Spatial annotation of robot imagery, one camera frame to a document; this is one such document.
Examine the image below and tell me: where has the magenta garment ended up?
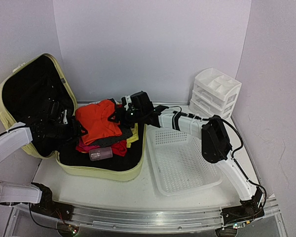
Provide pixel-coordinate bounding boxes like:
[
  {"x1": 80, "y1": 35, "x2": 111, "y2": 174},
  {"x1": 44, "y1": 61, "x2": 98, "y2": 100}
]
[{"x1": 75, "y1": 139, "x2": 100, "y2": 153}]

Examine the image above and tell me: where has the black garment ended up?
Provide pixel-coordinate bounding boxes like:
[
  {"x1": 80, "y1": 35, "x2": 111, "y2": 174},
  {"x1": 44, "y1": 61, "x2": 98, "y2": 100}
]
[{"x1": 91, "y1": 98, "x2": 134, "y2": 148}]

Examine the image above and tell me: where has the orange garment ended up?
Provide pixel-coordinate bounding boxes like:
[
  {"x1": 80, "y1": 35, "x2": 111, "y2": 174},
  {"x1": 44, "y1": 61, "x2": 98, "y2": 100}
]
[{"x1": 75, "y1": 99, "x2": 122, "y2": 145}]

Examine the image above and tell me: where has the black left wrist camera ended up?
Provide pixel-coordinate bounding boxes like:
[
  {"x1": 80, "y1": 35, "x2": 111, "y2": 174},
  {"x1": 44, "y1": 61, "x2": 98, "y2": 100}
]
[{"x1": 42, "y1": 100, "x2": 68, "y2": 124}]

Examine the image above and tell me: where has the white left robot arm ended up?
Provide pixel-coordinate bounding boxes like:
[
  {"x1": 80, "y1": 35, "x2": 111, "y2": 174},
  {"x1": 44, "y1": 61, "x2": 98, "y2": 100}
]
[{"x1": 0, "y1": 116, "x2": 84, "y2": 216}]

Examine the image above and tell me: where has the red folded garment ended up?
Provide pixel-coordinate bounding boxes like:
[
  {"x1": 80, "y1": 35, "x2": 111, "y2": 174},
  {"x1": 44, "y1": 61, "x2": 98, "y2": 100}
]
[{"x1": 75, "y1": 103, "x2": 129, "y2": 158}]

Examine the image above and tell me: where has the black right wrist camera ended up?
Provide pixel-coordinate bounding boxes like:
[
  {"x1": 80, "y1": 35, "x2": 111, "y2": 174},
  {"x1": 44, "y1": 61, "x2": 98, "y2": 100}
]
[{"x1": 130, "y1": 91, "x2": 154, "y2": 113}]

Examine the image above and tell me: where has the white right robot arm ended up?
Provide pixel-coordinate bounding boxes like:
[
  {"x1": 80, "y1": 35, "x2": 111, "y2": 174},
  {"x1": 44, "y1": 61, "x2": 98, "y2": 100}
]
[{"x1": 108, "y1": 105, "x2": 266, "y2": 219}]

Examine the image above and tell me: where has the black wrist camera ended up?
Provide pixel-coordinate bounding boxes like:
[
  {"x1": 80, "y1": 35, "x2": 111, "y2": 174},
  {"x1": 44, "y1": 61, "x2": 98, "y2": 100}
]
[
  {"x1": 42, "y1": 100, "x2": 68, "y2": 124},
  {"x1": 130, "y1": 91, "x2": 154, "y2": 113}
]

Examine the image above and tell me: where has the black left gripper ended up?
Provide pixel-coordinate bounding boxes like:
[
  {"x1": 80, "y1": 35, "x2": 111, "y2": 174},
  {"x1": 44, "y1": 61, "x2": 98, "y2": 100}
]
[{"x1": 47, "y1": 118, "x2": 87, "y2": 146}]

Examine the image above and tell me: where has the pale green hard-shell suitcase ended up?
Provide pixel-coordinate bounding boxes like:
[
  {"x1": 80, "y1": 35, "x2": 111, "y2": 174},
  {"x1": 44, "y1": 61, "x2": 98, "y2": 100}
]
[{"x1": 0, "y1": 54, "x2": 146, "y2": 181}]

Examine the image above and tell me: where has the white plastic drawer organizer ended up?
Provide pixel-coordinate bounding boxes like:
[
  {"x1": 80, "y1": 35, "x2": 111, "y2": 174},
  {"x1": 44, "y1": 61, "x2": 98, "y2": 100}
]
[{"x1": 189, "y1": 68, "x2": 242, "y2": 119}]

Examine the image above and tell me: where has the white perforated plastic basket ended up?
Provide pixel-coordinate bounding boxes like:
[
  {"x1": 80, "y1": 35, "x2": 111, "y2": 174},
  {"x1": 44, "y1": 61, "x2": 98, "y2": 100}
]
[{"x1": 147, "y1": 128, "x2": 222, "y2": 196}]

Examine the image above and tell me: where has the yellow folded garment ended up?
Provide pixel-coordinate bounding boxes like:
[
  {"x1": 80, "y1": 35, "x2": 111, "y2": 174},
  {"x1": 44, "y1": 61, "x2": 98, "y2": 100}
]
[{"x1": 126, "y1": 123, "x2": 139, "y2": 148}]

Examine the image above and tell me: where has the clear pink plastic bottle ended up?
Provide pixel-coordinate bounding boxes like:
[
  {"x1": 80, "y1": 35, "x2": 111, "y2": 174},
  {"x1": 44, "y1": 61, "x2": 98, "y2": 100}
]
[{"x1": 89, "y1": 147, "x2": 113, "y2": 161}]

